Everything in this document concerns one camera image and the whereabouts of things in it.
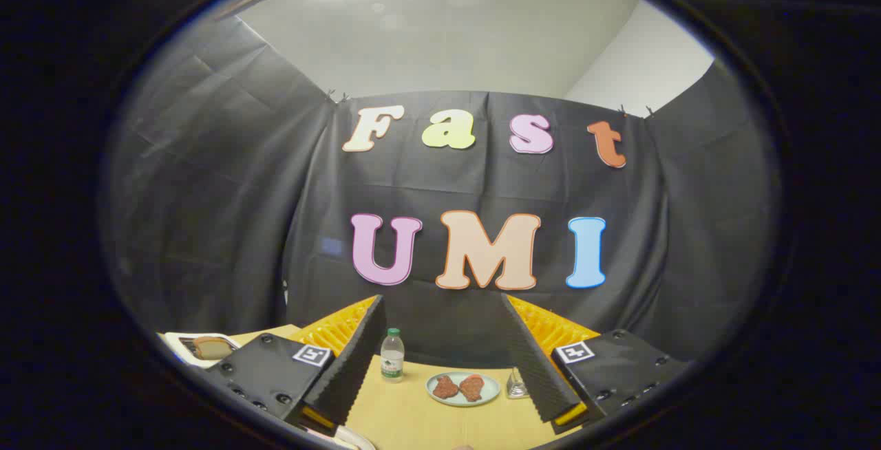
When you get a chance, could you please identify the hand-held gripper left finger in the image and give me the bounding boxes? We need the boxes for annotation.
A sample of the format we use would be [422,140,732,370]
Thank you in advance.
[200,294,388,437]

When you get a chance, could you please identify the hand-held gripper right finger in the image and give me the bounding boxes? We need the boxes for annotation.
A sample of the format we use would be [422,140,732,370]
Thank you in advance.
[501,293,691,436]

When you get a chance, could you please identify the toasted bread slice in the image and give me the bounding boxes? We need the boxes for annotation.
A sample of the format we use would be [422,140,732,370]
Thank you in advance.
[193,336,235,361]

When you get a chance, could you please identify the clear plastic water bottle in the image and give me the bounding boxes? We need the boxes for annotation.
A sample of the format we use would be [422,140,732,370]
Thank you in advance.
[380,328,405,383]

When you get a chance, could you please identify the pale blue oval plate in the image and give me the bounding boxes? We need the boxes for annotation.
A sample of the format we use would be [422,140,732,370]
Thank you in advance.
[425,372,501,407]

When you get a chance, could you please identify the white toaster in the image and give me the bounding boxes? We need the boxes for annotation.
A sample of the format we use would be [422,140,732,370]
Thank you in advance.
[164,331,242,369]

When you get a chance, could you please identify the black backdrop cloth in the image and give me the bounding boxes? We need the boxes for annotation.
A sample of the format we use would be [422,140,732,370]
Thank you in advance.
[103,13,782,368]

